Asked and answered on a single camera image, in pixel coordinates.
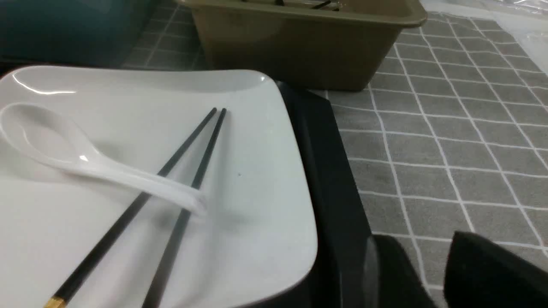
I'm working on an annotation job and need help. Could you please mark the large white square plate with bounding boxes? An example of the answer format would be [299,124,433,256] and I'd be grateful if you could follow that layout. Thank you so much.
[1,66,318,308]

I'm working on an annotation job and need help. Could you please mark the black plastic serving tray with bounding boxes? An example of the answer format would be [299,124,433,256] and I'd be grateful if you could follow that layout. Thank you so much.
[253,81,372,308]

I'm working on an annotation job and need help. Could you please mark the white ceramic soup spoon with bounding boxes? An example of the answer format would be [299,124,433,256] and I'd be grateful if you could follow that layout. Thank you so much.
[1,103,207,215]

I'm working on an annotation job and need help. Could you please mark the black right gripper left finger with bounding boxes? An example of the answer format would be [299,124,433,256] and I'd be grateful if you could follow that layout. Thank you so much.
[364,235,436,308]

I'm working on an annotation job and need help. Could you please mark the black chopstick gold tip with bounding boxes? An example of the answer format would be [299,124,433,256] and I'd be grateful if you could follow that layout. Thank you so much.
[44,107,217,308]

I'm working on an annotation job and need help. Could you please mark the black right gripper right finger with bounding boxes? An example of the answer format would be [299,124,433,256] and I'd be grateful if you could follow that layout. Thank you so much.
[444,231,548,308]

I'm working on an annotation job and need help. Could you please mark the brown plastic bin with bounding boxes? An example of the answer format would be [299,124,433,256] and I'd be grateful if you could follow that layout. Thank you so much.
[181,0,427,91]

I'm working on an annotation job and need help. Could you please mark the teal plastic bin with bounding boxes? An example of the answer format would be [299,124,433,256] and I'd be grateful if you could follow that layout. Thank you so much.
[0,0,158,68]

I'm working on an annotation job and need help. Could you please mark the grey checked tablecloth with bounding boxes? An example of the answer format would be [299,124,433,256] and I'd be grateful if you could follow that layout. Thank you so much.
[125,0,547,308]

